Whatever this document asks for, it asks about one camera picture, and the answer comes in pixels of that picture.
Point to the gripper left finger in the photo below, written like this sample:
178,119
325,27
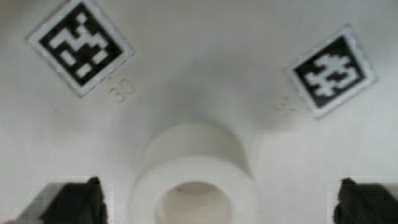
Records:
78,206

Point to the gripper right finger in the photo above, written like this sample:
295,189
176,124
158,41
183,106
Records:
366,204

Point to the white round table top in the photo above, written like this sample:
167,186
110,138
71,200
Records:
217,101

